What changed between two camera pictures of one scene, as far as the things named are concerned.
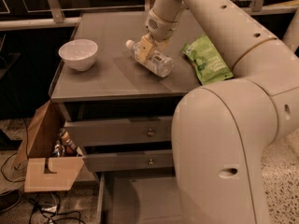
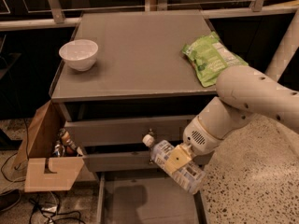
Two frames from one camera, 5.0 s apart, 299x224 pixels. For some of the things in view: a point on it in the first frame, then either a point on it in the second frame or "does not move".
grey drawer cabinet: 119,105 does not move
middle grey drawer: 129,161 does not move
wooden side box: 43,173 does not move
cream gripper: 161,28 to 201,138
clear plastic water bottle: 157,63 to 192,175
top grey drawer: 120,131 does not move
